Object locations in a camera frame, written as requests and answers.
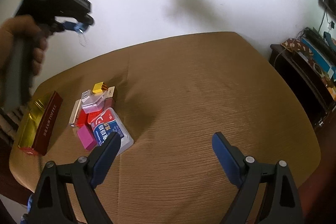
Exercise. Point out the yellow orange striped cube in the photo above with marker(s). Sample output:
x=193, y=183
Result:
x=99, y=87

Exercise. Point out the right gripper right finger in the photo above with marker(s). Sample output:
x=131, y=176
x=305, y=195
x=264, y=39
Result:
x=280, y=203

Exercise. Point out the clear box with pink insert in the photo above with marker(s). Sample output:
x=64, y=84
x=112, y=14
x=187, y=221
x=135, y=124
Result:
x=94, y=103

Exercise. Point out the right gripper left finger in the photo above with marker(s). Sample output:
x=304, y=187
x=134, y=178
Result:
x=51, y=202

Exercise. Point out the small brown wooden block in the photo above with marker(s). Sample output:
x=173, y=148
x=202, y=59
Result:
x=111, y=94

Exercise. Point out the pink rectangular block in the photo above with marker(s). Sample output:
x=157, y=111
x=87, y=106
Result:
x=86, y=137

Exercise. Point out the red gold tin box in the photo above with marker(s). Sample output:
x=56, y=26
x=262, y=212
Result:
x=35, y=129

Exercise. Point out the colourful boxes on cabinet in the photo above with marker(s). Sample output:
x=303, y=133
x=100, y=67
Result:
x=317, y=54

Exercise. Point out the long beige wooden block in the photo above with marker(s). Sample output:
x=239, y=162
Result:
x=75, y=113

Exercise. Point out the person's left hand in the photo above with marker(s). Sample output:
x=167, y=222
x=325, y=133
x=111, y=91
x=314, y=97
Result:
x=22, y=27

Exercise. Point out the dark wooden side cabinet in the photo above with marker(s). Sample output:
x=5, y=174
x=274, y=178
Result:
x=305, y=83

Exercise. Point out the dental floss plastic box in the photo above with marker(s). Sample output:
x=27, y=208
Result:
x=108, y=122

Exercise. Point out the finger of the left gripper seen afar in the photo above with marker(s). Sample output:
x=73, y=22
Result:
x=76, y=27

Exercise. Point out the red rectangular block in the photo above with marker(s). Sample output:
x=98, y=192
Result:
x=82, y=119

